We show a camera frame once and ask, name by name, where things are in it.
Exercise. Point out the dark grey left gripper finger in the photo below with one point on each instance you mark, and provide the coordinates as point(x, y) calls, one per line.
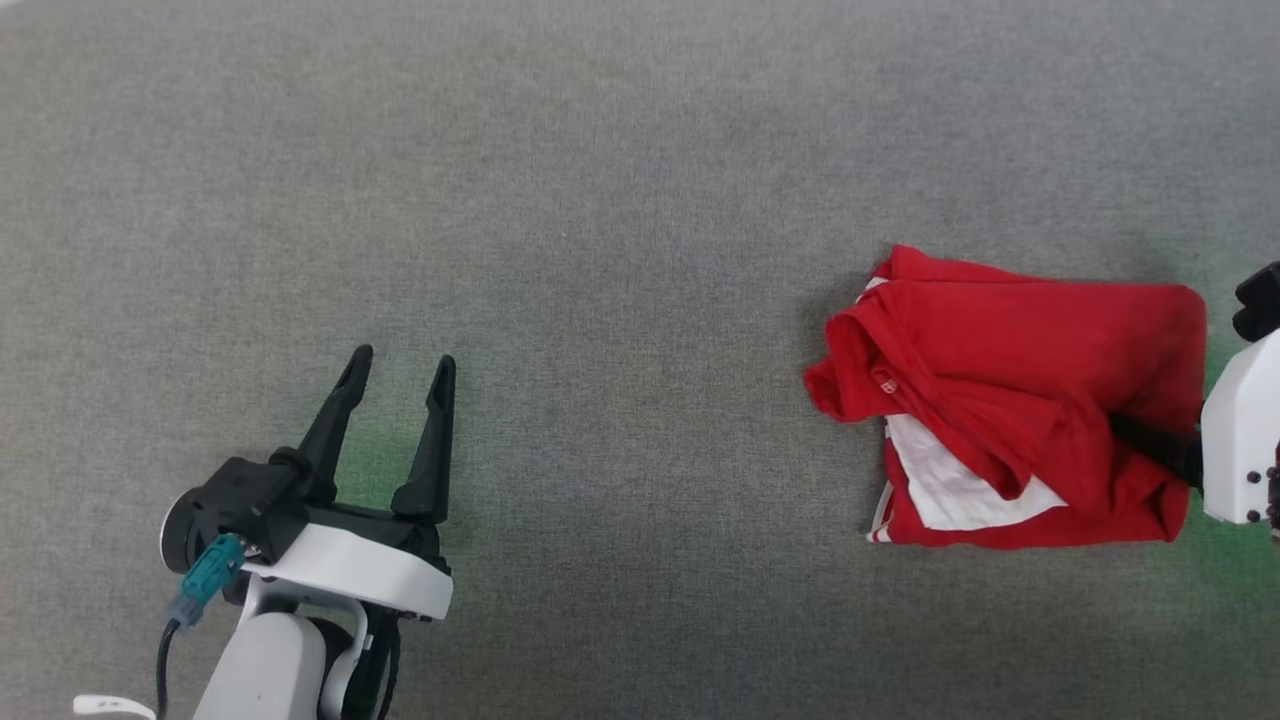
point(432, 450)
point(335, 430)

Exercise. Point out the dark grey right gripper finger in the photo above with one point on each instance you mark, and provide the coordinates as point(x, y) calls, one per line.
point(1165, 450)

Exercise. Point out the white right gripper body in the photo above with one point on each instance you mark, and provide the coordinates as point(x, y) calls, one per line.
point(1245, 440)

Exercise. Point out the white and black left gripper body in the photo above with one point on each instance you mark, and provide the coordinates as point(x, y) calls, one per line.
point(370, 570)

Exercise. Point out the red and white shirt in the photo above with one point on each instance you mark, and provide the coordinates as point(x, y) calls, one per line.
point(1050, 340)

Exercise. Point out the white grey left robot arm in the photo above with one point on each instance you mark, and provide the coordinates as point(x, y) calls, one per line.
point(270, 670)

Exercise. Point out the white label tag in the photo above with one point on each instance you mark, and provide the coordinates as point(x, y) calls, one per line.
point(110, 706)

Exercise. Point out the grey fabric sofa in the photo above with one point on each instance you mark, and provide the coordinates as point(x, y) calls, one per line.
point(600, 200)

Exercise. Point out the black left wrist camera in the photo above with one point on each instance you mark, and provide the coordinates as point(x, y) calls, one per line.
point(235, 500)

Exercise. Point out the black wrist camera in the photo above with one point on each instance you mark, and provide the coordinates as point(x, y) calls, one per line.
point(1260, 300)
point(235, 500)

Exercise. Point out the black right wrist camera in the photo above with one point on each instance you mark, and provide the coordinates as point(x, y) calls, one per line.
point(1260, 300)

